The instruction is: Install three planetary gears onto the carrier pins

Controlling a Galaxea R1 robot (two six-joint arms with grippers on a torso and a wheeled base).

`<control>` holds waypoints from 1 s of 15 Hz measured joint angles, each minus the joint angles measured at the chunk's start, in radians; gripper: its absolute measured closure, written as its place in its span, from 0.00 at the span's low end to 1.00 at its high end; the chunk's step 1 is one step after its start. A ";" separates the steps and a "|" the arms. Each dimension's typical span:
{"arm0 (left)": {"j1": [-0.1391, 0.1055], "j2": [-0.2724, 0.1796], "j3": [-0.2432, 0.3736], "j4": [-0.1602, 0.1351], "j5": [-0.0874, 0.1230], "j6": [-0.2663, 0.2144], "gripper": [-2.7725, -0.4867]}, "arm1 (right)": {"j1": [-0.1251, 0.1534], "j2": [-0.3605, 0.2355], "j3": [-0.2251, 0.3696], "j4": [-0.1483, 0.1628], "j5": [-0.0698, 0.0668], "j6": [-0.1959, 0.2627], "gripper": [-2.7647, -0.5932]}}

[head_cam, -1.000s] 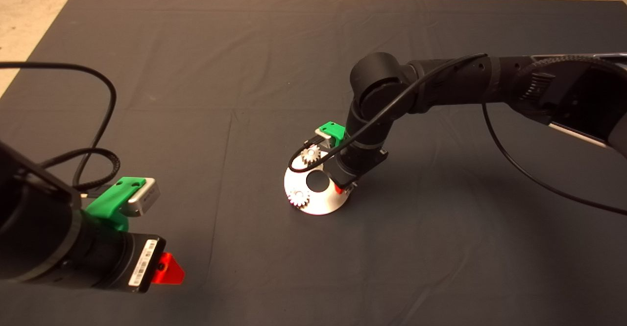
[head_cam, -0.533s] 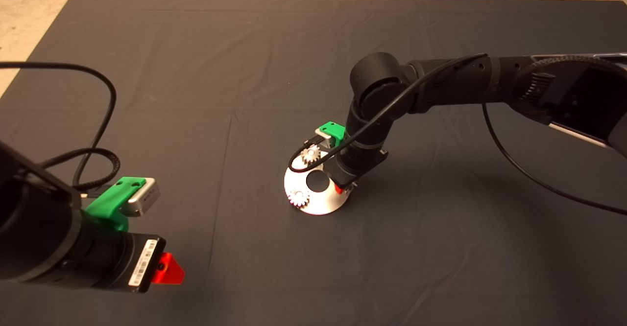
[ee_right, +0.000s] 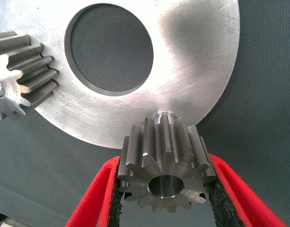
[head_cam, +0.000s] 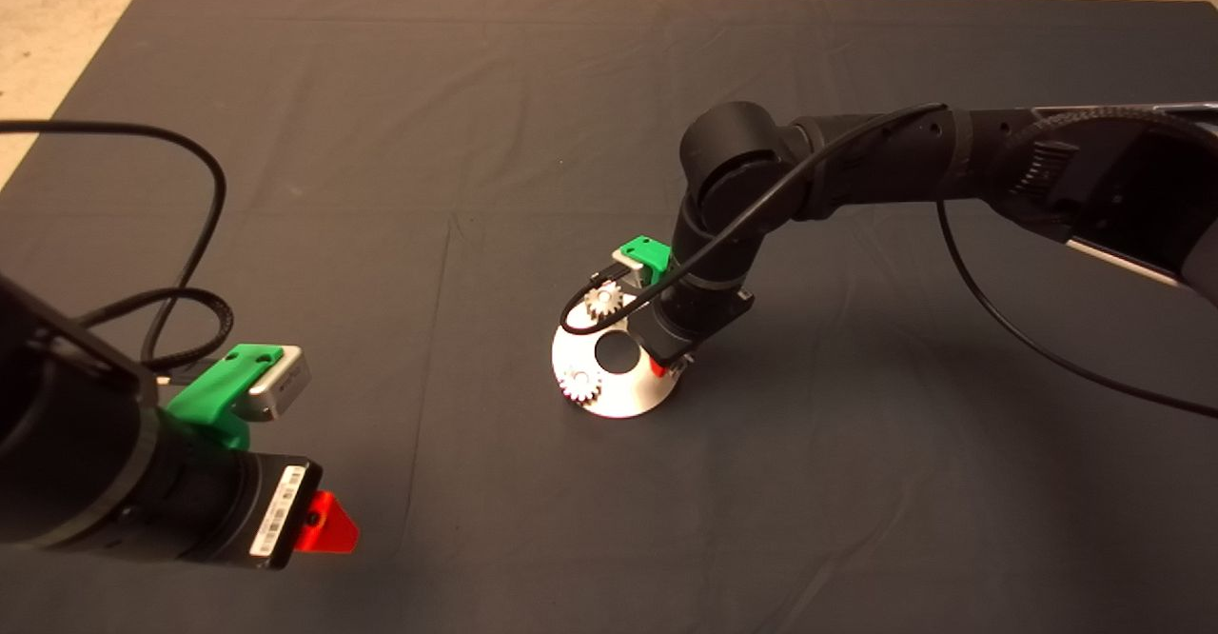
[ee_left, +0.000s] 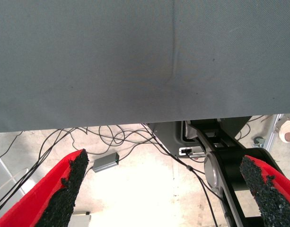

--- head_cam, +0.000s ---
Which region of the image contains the black braided cable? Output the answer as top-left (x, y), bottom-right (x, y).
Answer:
top-left (1009, 104), bottom-right (1218, 154)

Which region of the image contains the thin black camera cable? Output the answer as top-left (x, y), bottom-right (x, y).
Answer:
top-left (559, 102), bottom-right (1218, 419)
top-left (0, 119), bottom-right (235, 387)

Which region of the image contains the thin black right camera cable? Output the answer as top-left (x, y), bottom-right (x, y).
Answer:
top-left (559, 102), bottom-right (1218, 419)

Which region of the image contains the green right camera mount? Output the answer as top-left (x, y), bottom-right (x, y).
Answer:
top-left (619, 235), bottom-right (674, 285)

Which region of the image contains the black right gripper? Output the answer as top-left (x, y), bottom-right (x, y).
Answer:
top-left (628, 289), bottom-right (756, 376)

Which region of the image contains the round metal carrier plate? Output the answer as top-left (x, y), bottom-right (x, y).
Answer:
top-left (551, 294), bottom-right (683, 420)

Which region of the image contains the thin black left camera cable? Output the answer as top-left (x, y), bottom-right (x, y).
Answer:
top-left (0, 119), bottom-right (235, 387)

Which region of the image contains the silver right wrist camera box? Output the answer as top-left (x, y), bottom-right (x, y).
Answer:
top-left (611, 250), bottom-right (659, 287)

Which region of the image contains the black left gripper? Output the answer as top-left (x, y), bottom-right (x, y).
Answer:
top-left (211, 453), bottom-right (362, 571)

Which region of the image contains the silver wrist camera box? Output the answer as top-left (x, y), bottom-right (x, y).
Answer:
top-left (233, 346), bottom-right (313, 424)
top-left (611, 250), bottom-right (659, 287)

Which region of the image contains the dark grey table cloth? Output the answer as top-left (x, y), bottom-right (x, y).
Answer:
top-left (0, 0), bottom-right (1218, 634)

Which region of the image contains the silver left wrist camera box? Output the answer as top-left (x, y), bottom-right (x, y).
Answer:
top-left (233, 346), bottom-right (313, 424)

